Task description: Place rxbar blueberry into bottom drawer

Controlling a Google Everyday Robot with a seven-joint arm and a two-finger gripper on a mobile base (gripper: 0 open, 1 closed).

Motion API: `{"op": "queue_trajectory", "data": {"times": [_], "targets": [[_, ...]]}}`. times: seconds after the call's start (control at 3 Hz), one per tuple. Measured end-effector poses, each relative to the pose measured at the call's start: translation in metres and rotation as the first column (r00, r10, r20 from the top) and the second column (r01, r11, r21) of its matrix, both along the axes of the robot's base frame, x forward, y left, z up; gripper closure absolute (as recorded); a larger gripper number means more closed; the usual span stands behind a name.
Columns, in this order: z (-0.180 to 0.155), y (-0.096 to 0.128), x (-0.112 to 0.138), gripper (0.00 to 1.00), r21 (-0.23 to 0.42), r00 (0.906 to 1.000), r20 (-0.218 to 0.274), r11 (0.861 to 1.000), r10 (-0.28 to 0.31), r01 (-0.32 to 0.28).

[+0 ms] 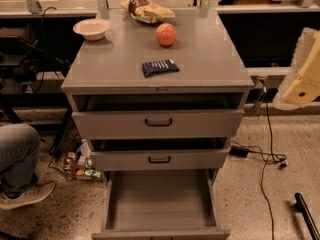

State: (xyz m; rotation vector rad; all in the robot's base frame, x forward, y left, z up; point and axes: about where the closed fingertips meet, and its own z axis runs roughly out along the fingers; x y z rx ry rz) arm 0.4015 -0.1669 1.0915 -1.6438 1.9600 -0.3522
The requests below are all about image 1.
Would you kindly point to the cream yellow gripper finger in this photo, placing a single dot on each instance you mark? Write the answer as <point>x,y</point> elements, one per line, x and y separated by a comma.
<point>301,85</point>

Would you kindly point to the white bowl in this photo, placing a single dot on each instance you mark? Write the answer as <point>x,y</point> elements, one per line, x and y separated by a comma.
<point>92,29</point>

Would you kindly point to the yellow brown chip bag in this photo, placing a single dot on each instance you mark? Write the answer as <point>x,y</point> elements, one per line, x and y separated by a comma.
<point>147,11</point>

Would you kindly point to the person leg in jeans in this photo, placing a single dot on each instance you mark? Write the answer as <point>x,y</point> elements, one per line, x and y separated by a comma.
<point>19,149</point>

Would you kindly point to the black power adapter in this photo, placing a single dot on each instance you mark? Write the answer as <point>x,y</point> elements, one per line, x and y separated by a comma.
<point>239,151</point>

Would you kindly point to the dark blue rxbar wrapper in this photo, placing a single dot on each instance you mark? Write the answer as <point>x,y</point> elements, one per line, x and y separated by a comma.
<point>159,67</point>

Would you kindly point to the grey drawer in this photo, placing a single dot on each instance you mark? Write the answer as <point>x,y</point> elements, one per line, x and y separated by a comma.
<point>147,116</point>
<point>160,205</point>
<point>159,154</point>

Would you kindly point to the black metal bar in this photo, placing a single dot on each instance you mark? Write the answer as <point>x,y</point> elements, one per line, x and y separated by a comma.
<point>302,207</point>

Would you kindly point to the grey sneaker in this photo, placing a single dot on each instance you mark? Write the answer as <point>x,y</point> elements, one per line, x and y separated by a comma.
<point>32,195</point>

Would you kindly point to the wire basket with groceries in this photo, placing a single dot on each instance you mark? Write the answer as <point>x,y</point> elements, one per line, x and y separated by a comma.
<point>71,160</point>

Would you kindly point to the grey drawer cabinet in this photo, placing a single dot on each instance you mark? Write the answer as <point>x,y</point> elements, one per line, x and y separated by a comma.
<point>203,52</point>

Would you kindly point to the grey bottom drawer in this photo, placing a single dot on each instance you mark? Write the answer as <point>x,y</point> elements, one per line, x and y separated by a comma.
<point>160,205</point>

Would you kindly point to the grey top drawer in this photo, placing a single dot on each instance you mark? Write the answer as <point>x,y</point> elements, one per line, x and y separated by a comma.
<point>147,116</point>

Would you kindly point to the orange round fruit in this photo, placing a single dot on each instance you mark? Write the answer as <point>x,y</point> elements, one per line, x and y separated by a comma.
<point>166,34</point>

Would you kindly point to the grey middle drawer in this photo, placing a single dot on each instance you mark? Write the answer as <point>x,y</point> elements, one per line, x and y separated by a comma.
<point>159,154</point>

